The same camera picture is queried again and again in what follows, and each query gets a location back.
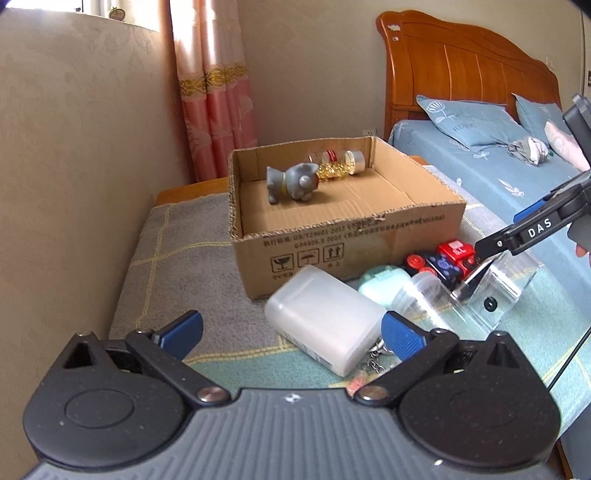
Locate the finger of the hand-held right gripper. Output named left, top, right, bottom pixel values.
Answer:
left=452, top=209, right=568, bottom=301
left=512, top=172, right=591, bottom=224

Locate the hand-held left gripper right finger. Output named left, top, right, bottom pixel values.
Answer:
left=355, top=311, right=533, bottom=409

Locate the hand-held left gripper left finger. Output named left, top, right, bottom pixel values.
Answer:
left=62, top=310, right=232, bottom=408

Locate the clear plastic jar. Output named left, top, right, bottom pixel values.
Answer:
left=390, top=271, right=457, bottom=334

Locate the mint green case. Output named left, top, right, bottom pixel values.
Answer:
left=358, top=264, right=414, bottom=308

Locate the clear plastic box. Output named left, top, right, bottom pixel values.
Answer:
left=454, top=251, right=544, bottom=331

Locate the white translucent plastic container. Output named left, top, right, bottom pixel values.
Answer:
left=263, top=265, right=387, bottom=376

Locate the red and black toy train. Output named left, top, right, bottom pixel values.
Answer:
left=402, top=239, right=479, bottom=288

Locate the brown cardboard box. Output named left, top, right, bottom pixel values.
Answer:
left=227, top=135, right=467, bottom=301

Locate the clear bottle of gold capsules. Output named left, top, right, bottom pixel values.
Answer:
left=308, top=148, right=366, bottom=182

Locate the grey toy figure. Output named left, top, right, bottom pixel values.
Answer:
left=265, top=162, right=321, bottom=204

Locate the crumpled grey white cloth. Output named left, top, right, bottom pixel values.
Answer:
left=507, top=136, right=553, bottom=164

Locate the pink pillow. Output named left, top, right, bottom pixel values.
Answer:
left=543, top=121, right=591, bottom=173

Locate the grey plaid blanket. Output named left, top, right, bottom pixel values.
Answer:
left=108, top=162, right=591, bottom=468

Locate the blue bed sheet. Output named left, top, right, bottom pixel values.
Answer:
left=386, top=119, right=591, bottom=296

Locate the small blue pillow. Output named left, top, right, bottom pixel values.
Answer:
left=512, top=92, right=567, bottom=144

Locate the large blue flower-print pillow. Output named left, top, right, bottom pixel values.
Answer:
left=416, top=94, right=530, bottom=151

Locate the wooden bed headboard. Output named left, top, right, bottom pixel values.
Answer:
left=376, top=10, right=563, bottom=140

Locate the pink curtain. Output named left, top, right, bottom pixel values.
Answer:
left=168, top=0, right=259, bottom=184

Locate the window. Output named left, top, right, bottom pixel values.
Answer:
left=75, top=0, right=172, bottom=34

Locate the thin black cable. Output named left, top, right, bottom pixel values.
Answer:
left=547, top=322, right=591, bottom=394

